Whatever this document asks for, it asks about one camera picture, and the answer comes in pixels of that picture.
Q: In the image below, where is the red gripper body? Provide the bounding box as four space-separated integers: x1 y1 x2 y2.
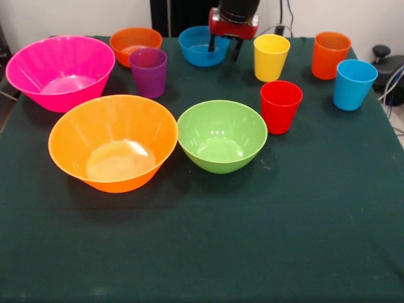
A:
208 8 260 40

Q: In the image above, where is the blue bowl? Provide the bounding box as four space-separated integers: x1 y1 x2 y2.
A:
178 25 231 68

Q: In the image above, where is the green bowl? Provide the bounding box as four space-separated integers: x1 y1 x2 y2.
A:
177 100 268 175

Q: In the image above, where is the large orange bowl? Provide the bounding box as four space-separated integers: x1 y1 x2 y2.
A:
47 94 179 194

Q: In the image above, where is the yellow cup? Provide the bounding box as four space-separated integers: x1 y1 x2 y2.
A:
253 33 291 83

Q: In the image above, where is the purple cup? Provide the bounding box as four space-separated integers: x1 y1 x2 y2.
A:
129 47 168 99

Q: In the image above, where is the red cup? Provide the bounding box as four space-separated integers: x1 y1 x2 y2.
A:
259 80 304 136

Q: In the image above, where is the orange cup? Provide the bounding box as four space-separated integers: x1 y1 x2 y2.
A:
311 31 352 81

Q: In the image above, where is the small dark orange bowl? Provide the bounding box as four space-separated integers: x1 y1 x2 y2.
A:
109 27 163 69

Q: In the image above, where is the blue cup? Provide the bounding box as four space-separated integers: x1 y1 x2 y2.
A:
332 59 379 112

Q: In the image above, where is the black round knob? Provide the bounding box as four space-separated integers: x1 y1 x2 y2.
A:
372 45 392 65

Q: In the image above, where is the black round base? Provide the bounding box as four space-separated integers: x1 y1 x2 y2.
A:
374 55 404 107

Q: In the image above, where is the large pink bowl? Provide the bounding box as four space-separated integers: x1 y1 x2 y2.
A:
5 35 116 114

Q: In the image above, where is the dark green table cloth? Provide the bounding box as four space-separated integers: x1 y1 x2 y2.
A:
0 35 404 303

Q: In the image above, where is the black equipment box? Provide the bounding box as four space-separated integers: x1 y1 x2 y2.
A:
0 21 13 64

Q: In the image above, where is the black hanging cable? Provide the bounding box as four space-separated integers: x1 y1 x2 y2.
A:
285 0 296 37

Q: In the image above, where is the white cable bundle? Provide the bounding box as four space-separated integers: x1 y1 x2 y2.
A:
377 64 404 108

